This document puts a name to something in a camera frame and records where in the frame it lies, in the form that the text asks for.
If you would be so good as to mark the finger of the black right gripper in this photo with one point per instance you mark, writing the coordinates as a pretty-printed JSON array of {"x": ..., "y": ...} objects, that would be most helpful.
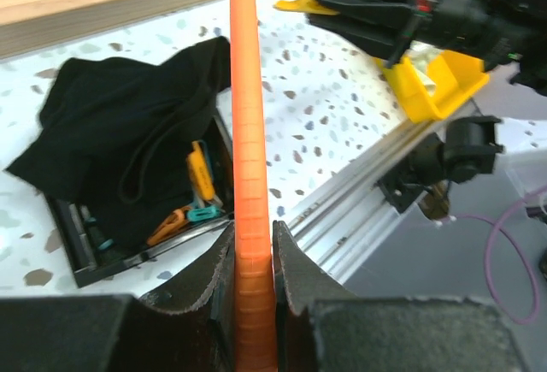
[{"x": 383, "y": 29}]

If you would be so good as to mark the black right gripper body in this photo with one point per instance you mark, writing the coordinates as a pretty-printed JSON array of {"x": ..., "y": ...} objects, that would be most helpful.
[{"x": 497, "y": 32}]

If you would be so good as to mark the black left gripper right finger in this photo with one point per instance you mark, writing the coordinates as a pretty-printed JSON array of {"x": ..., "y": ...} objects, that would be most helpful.
[{"x": 321, "y": 326}]

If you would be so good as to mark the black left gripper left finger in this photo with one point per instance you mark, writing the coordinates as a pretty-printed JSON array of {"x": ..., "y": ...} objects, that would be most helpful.
[{"x": 183, "y": 325}]

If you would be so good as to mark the orange hanger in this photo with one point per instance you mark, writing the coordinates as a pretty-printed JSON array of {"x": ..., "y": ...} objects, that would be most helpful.
[{"x": 255, "y": 339}]

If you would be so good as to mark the yellow clothespin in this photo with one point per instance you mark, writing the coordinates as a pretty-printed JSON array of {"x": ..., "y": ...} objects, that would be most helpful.
[{"x": 303, "y": 6}]

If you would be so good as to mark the black underwear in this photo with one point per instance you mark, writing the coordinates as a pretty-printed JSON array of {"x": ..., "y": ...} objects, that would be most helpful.
[{"x": 103, "y": 121}]

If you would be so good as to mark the pale green underwear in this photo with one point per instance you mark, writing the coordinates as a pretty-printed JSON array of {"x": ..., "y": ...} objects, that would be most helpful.
[{"x": 421, "y": 56}]

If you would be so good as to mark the orange clothespin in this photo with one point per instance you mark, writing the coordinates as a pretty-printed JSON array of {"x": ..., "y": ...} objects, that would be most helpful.
[{"x": 170, "y": 226}]

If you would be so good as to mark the teal clothespin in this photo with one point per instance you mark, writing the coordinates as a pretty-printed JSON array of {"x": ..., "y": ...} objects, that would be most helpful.
[{"x": 203, "y": 214}]

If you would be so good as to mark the yellow plastic bin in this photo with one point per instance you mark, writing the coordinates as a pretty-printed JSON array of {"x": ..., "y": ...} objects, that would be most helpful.
[{"x": 457, "y": 77}]

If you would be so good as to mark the black clip box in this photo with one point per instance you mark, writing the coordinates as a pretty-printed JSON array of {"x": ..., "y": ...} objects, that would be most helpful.
[{"x": 105, "y": 239}]

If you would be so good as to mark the aluminium table rail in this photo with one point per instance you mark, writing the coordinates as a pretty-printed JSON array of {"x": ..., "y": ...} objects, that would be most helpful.
[{"x": 341, "y": 223}]

